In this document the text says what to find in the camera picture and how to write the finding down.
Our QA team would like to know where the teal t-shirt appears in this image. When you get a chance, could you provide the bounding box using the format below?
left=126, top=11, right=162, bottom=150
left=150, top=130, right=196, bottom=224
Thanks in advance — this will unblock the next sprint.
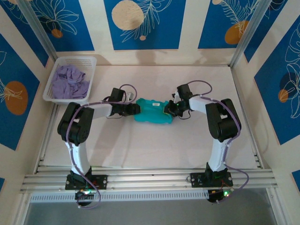
left=134, top=97, right=174, bottom=125

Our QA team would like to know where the white plastic lattice basket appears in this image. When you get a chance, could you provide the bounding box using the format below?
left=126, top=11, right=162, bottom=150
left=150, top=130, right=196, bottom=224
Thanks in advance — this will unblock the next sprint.
left=42, top=56, right=98, bottom=106

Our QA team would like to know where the lavender crumpled garment pile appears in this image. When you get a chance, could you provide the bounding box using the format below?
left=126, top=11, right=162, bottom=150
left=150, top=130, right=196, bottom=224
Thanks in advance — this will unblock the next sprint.
left=51, top=65, right=91, bottom=99

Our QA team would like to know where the right gripper thin black cable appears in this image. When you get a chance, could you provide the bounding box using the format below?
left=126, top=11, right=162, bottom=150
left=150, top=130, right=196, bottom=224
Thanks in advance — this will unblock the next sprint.
left=178, top=109, right=192, bottom=120

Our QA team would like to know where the left aluminium side rail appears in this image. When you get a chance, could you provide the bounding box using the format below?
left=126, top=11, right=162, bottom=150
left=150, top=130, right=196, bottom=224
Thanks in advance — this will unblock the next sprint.
left=34, top=103, right=60, bottom=174

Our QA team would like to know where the aluminium side rail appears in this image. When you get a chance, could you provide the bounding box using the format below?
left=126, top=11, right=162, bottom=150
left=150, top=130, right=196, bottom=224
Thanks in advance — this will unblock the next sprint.
left=34, top=103, right=60, bottom=174
left=231, top=65, right=265, bottom=170

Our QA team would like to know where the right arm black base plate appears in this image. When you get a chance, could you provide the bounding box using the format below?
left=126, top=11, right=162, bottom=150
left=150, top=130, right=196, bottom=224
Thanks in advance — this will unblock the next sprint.
left=190, top=172, right=234, bottom=188

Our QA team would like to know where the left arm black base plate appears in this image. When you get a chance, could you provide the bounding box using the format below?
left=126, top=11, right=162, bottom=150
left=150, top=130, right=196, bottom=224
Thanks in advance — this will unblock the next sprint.
left=65, top=172, right=108, bottom=190

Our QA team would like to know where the right aluminium frame post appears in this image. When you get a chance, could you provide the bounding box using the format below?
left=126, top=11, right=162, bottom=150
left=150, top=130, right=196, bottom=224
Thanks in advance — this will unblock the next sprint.
left=229, top=0, right=274, bottom=68

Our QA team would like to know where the aluminium frame post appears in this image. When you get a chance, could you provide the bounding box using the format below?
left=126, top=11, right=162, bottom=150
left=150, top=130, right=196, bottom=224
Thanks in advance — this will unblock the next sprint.
left=17, top=0, right=58, bottom=62
left=229, top=0, right=274, bottom=68

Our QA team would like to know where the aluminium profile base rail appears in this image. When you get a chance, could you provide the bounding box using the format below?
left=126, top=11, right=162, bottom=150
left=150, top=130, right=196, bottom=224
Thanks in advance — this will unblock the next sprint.
left=20, top=167, right=278, bottom=194

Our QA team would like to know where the right aluminium side rail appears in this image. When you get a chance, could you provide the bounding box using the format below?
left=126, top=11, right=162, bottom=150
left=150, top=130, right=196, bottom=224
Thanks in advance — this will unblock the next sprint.
left=231, top=65, right=265, bottom=170

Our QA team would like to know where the white slotted cable duct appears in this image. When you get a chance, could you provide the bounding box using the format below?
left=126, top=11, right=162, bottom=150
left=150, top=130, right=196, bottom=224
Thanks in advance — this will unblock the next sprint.
left=30, top=189, right=209, bottom=203

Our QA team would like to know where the left aluminium frame post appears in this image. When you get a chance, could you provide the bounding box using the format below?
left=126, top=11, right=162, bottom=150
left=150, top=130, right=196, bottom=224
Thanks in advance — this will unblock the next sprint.
left=17, top=0, right=58, bottom=62

